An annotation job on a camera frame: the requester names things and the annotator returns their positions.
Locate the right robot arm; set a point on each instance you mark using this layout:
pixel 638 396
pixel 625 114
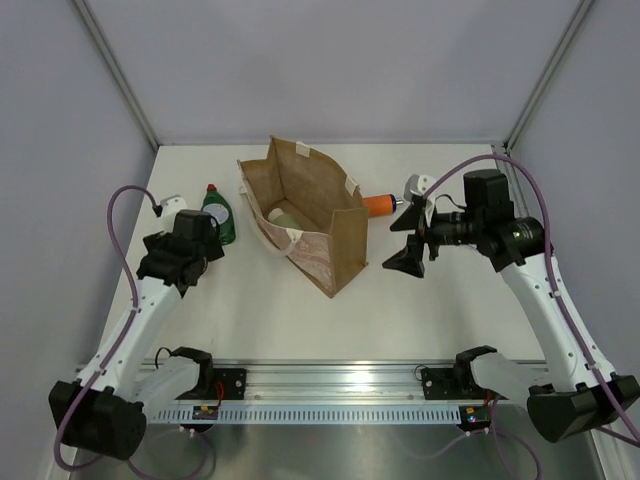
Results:
pixel 580 389

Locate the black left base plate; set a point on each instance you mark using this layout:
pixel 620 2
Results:
pixel 230 382

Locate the right side aluminium rail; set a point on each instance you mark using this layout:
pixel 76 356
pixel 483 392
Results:
pixel 512 174

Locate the white slotted cable duct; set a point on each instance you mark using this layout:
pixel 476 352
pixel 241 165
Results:
pixel 329 414

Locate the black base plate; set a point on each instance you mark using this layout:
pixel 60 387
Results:
pixel 230 382
pixel 451 384

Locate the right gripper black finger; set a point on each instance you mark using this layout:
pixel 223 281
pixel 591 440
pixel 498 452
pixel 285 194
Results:
pixel 412 220
pixel 409 260

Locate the aluminium frame post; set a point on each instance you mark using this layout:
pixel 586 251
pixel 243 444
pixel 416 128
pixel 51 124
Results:
pixel 555 61
pixel 98 39

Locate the green dish soap bottle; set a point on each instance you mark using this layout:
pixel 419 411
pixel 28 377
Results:
pixel 220 211

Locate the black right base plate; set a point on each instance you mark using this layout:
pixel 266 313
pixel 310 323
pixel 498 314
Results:
pixel 451 384

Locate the orange spray bottle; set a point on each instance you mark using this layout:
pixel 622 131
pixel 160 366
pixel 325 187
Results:
pixel 382 205

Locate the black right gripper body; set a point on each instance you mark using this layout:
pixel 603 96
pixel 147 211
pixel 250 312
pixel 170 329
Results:
pixel 450 229

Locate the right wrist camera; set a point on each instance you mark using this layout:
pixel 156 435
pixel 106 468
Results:
pixel 418 186

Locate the right aluminium frame post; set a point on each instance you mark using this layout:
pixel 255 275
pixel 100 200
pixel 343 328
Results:
pixel 555 61

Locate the aluminium front rail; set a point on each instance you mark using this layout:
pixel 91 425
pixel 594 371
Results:
pixel 306 382

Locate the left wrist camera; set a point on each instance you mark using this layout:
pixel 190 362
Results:
pixel 169 207

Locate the left aluminium frame post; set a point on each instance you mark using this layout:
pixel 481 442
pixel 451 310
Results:
pixel 98 39

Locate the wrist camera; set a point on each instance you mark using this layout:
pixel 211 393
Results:
pixel 418 186
pixel 169 207

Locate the aluminium rail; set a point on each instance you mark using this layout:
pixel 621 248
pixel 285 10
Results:
pixel 512 174
pixel 306 382

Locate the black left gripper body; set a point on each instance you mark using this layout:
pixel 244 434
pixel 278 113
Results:
pixel 212 253

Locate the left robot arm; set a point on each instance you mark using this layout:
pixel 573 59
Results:
pixel 106 409

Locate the brown canvas tote bag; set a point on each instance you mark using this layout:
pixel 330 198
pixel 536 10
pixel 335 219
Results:
pixel 331 250

